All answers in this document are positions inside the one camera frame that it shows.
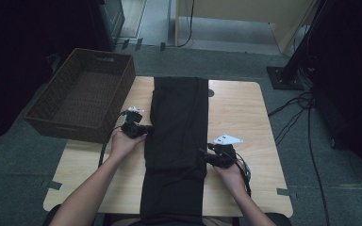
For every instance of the black pants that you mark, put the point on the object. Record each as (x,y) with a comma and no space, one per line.
(179,125)

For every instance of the black round table grommet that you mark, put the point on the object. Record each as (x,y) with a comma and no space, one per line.
(211,93)

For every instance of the person's right hand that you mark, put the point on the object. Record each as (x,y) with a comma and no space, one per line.
(235,175)

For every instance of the person's left hand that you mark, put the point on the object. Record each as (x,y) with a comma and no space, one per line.
(124,146)

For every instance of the black metal stand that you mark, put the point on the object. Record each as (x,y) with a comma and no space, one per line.
(283,78)

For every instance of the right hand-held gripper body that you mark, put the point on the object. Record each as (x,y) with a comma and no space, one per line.
(221,155)

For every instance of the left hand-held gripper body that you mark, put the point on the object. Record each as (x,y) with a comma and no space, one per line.
(132,125)

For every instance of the brown woven basket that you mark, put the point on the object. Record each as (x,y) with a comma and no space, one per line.
(85,94)

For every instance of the dark curtain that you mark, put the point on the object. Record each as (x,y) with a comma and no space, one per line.
(19,47)
(355,78)

